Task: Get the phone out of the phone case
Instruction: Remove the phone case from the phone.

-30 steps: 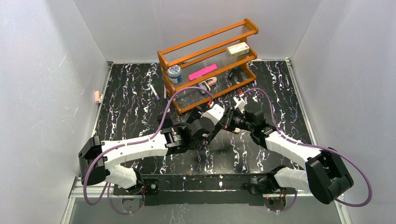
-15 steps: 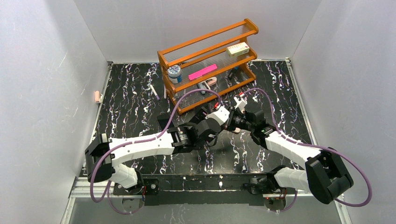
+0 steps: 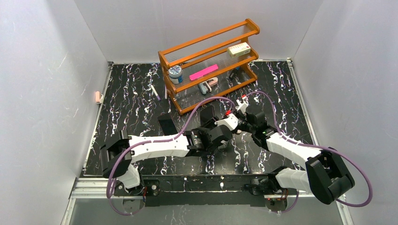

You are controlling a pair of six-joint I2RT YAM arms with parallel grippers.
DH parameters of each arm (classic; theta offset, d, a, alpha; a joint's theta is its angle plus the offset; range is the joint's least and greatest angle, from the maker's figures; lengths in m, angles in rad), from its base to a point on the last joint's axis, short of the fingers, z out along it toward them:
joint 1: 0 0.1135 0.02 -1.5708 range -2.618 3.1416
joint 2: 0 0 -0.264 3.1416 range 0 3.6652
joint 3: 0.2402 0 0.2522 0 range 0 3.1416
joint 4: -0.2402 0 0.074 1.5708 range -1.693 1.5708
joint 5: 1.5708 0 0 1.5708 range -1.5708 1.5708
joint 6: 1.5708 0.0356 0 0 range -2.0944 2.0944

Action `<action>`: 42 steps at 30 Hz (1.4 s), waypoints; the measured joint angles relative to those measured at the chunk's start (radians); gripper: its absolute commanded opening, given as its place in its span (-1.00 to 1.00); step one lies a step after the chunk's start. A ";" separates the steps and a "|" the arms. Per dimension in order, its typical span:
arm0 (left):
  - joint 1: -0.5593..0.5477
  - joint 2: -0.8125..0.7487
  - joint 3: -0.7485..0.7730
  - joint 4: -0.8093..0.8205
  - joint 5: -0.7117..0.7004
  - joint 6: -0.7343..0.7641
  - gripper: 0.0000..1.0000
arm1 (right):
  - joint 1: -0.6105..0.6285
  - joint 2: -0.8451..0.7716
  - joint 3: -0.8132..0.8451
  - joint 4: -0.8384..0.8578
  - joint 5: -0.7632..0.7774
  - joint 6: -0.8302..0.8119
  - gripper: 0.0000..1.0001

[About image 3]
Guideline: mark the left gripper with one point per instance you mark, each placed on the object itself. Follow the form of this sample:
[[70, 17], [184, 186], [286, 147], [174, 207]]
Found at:
[[208, 124]]

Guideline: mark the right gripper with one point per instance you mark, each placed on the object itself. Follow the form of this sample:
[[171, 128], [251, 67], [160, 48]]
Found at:
[[246, 123]]

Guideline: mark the black smartphone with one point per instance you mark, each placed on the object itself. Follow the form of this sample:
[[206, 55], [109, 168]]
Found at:
[[206, 113]]

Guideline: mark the purple smartphone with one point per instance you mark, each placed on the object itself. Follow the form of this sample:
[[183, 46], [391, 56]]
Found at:
[[167, 125]]

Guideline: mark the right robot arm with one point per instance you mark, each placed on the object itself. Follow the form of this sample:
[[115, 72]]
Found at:
[[323, 173]]

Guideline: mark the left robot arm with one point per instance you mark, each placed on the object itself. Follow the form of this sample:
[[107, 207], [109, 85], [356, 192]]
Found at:
[[121, 150]]

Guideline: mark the pink and blue stapler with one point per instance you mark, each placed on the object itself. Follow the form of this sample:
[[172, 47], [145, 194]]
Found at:
[[206, 87]]

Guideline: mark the small black clip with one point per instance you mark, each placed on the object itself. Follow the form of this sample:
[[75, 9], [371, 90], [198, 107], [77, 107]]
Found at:
[[233, 73]]

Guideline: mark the pink flat bar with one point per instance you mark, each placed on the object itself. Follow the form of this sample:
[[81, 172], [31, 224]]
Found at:
[[203, 72]]

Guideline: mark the purple white pen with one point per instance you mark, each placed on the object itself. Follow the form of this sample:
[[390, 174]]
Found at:
[[155, 92]]

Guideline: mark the blue lidded jar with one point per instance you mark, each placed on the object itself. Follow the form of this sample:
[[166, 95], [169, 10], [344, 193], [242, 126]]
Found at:
[[175, 74]]

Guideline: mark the orange wooden shelf rack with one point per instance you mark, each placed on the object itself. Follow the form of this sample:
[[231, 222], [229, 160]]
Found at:
[[202, 67]]

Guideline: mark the cream rectangular box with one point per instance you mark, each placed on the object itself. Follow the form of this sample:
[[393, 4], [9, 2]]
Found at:
[[239, 50]]

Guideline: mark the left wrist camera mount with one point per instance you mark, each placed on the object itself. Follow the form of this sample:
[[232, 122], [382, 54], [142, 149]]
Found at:
[[230, 121]]

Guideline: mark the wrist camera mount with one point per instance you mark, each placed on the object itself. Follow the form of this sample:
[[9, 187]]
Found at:
[[242, 104], [230, 121]]

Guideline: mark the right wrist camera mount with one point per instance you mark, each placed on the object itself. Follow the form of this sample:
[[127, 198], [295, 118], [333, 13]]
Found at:
[[242, 104]]

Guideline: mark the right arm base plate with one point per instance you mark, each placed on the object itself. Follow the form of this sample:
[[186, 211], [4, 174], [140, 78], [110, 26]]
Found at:
[[264, 188]]

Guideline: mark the pink wall hook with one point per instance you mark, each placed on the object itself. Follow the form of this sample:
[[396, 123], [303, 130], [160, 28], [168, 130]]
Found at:
[[98, 97]]

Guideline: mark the aluminium front frame rail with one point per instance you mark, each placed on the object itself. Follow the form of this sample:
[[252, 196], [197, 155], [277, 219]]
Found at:
[[198, 200]]

